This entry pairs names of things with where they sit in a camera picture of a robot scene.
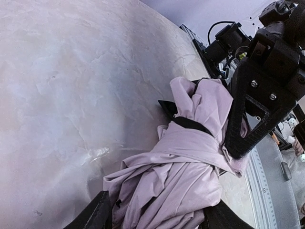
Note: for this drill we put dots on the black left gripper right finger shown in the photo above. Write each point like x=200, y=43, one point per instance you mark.
x=222, y=217

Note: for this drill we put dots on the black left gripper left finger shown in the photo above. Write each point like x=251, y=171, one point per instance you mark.
x=97, y=215

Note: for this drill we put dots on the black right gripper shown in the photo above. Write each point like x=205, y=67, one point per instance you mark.
x=273, y=73

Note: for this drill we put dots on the pink and black umbrella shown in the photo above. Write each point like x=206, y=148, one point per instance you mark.
x=170, y=186

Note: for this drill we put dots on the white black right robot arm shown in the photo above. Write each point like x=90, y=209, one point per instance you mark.
x=231, y=43

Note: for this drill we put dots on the aluminium front rail base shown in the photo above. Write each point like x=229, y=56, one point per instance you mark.
x=268, y=177

